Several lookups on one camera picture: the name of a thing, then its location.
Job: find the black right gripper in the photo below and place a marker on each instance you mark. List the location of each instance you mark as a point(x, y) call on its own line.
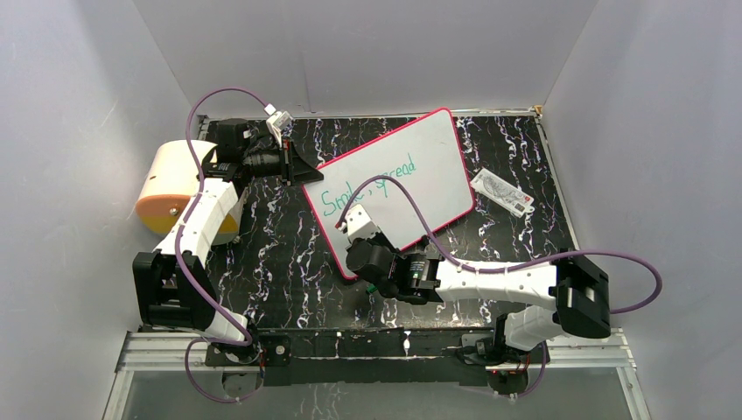
point(367, 241)

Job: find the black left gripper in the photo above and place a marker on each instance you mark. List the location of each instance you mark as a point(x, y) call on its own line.
point(297, 171)

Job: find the pink framed whiteboard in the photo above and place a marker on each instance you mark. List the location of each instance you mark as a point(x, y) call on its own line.
point(415, 172)

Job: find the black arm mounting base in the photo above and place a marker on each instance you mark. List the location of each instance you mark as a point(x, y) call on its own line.
point(467, 357)

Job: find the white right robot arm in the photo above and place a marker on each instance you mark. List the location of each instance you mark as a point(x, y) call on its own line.
point(567, 296)

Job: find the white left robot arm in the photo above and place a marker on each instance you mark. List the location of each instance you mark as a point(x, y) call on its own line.
point(193, 196)

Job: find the beige cylindrical drum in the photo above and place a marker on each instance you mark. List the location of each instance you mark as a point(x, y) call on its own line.
point(171, 182)

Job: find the white printed plastic package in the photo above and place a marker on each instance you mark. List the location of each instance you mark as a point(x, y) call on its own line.
point(509, 197)

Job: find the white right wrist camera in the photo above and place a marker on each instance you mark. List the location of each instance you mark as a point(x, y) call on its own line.
point(357, 224)

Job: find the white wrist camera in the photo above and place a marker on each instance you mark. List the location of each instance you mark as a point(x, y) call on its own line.
point(357, 224)
point(276, 122)

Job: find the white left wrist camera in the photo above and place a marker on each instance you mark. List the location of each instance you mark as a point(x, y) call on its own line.
point(276, 122)

